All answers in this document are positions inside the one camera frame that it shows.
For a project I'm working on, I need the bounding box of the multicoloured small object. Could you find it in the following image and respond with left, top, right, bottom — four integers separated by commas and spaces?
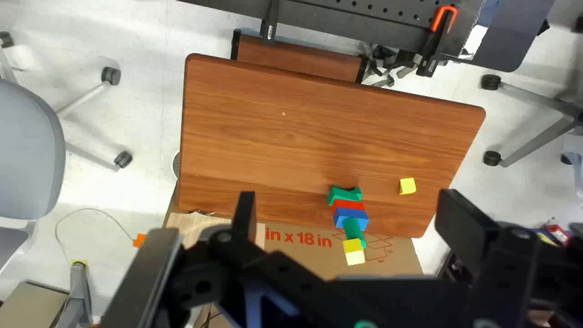
533, 221, 574, 248

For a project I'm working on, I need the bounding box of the green bridge block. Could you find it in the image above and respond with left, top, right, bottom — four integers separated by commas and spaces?
327, 185, 365, 210

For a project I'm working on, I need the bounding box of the grey flat box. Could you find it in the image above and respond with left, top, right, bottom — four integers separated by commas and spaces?
0, 279, 70, 328

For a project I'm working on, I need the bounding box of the red flat block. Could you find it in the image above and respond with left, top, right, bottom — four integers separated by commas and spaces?
332, 201, 369, 216

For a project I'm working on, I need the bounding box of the green cylinder block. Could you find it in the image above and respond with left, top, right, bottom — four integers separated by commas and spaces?
341, 219, 370, 252

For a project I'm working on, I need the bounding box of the grey pole with yellow tip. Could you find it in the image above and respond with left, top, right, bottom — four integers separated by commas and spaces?
55, 259, 95, 328

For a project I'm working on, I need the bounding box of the small yellow cube block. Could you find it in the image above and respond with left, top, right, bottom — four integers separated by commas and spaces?
398, 177, 420, 197

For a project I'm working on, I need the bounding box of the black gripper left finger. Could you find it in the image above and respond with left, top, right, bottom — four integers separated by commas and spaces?
230, 190, 259, 250

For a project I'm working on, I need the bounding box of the large yellow cube block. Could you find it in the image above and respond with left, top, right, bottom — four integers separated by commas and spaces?
341, 237, 369, 268

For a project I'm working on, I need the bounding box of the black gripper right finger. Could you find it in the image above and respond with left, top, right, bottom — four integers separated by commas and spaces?
434, 188, 503, 272

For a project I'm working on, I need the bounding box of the black perforated metal table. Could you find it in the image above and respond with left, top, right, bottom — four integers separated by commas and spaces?
179, 0, 489, 62

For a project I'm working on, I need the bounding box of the white floor cable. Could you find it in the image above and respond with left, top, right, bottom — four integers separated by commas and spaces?
53, 206, 139, 265

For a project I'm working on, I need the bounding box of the light grey office chair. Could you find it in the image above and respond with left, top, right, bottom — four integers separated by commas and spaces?
0, 30, 135, 270

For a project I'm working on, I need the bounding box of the orange and black clamp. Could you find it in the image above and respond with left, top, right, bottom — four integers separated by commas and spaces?
416, 4, 461, 79

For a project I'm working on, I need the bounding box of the dark blue office chair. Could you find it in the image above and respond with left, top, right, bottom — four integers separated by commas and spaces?
472, 0, 583, 170

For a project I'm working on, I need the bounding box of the small wooden side table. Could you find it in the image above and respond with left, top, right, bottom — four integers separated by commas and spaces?
230, 28, 370, 86

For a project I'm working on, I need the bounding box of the blue rectangular block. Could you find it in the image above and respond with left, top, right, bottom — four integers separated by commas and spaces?
332, 208, 372, 236

